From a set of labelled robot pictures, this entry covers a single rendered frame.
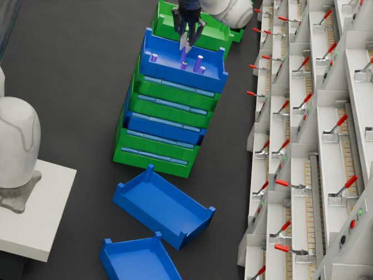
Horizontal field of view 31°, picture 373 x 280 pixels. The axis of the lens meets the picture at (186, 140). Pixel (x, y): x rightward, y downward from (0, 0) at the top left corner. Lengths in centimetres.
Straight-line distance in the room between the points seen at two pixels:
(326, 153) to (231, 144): 117
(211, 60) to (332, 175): 99
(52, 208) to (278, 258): 66
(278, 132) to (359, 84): 85
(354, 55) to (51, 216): 94
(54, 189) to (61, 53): 124
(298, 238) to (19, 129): 77
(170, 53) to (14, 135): 91
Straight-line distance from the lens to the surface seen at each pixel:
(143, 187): 248
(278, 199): 215
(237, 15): 199
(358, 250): 135
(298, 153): 205
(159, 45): 251
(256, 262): 222
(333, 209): 158
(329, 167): 171
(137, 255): 222
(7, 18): 185
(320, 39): 236
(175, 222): 239
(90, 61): 313
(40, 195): 197
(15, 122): 178
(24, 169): 186
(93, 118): 275
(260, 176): 259
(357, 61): 181
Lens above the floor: 156
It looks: 34 degrees down
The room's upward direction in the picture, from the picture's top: 21 degrees clockwise
